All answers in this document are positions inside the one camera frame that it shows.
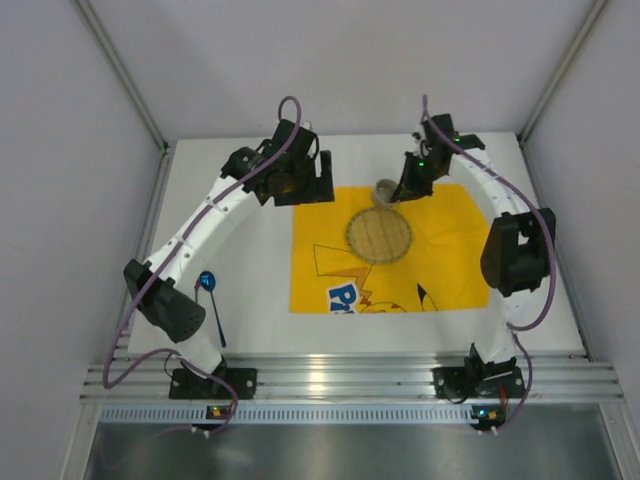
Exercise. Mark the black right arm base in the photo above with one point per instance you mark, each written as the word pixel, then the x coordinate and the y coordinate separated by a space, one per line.
pixel 460 383

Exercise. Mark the blue metal spoon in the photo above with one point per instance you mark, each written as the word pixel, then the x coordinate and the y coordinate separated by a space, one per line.
pixel 208 284

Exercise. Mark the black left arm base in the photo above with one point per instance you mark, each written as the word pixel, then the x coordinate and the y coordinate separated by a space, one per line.
pixel 186 385

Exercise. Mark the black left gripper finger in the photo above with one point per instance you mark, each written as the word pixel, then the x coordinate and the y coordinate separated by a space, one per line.
pixel 323 183
pixel 296 190

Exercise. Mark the aluminium mounting rail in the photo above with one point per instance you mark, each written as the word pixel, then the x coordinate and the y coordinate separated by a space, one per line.
pixel 342 378

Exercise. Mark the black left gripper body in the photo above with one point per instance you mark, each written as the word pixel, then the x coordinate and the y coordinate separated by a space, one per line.
pixel 304 189

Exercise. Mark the small grey ceramic cup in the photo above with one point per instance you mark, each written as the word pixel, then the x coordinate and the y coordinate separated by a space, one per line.
pixel 382 194

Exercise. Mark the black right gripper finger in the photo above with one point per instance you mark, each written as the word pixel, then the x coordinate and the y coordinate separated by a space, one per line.
pixel 412 162
pixel 414 184

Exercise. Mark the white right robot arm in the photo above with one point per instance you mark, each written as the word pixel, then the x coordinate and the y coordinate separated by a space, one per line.
pixel 518 260

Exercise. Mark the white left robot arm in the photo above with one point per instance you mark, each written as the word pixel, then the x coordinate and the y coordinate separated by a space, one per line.
pixel 162 286

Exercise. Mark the yellow Pikachu cloth placemat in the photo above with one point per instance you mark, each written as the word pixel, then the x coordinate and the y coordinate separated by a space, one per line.
pixel 440 272

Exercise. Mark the round woven bamboo plate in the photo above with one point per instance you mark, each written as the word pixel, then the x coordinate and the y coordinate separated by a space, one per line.
pixel 379 236

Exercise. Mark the slotted grey cable duct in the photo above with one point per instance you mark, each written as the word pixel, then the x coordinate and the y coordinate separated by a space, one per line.
pixel 289 414

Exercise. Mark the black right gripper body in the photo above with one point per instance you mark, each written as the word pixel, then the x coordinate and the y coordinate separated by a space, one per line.
pixel 410 179

